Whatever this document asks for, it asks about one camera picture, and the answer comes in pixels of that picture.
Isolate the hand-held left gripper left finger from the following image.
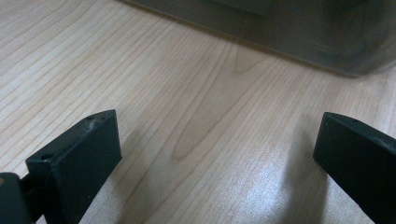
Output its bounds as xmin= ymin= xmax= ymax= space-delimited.
xmin=25 ymin=109 xmax=122 ymax=224

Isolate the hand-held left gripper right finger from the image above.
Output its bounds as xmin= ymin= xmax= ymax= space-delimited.
xmin=313 ymin=112 xmax=396 ymax=224

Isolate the clear grey plastic storage box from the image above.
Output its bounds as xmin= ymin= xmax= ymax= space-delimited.
xmin=118 ymin=0 xmax=396 ymax=77

